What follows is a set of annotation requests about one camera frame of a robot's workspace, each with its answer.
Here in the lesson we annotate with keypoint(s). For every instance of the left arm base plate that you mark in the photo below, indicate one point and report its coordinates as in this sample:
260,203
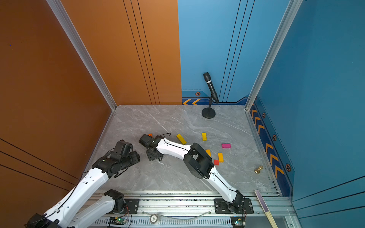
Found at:
131,206

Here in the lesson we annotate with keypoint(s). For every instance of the folded fan stick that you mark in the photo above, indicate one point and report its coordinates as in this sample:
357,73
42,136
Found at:
265,209

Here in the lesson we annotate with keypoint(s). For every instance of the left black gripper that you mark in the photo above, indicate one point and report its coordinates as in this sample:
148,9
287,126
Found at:
136,157

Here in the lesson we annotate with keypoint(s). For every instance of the right green circuit board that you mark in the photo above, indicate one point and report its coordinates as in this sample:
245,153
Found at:
238,222

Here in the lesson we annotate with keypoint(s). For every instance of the green circuit board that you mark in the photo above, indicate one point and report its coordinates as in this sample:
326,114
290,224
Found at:
238,222
119,221

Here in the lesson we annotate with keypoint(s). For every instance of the orange-yellow block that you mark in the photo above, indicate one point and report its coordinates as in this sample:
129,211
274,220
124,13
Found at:
220,157

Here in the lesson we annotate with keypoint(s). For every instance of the yellow-orange block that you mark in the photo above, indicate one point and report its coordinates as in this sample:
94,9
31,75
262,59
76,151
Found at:
208,152

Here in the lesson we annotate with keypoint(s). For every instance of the aluminium front rail frame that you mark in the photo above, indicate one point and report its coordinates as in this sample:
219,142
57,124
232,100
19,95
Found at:
192,209

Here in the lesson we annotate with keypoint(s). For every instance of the brass knob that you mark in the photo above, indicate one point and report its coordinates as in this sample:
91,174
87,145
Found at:
258,170

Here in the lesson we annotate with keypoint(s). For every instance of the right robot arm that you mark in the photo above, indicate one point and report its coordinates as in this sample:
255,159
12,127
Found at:
198,162

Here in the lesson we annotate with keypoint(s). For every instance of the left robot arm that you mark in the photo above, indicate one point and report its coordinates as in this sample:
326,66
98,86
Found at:
67,212

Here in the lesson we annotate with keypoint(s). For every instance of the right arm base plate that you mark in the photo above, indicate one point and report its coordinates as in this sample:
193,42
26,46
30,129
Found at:
243,207

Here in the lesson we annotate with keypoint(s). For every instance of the left green circuit board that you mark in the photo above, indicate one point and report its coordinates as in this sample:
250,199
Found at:
119,221

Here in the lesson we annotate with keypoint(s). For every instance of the long yellow block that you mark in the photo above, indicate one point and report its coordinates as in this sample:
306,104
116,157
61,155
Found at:
181,139

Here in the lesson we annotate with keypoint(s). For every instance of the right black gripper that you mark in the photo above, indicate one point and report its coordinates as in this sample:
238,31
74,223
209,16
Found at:
149,156

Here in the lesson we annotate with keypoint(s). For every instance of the black microphone on stand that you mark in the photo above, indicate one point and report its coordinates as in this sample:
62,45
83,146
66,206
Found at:
208,112

